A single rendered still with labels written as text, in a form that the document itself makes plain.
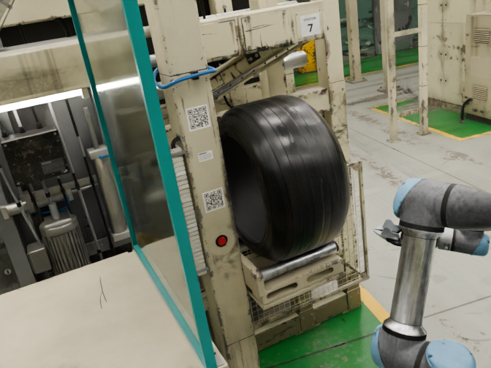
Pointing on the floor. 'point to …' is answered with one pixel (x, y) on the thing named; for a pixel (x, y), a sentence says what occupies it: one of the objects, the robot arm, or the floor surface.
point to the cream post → (204, 174)
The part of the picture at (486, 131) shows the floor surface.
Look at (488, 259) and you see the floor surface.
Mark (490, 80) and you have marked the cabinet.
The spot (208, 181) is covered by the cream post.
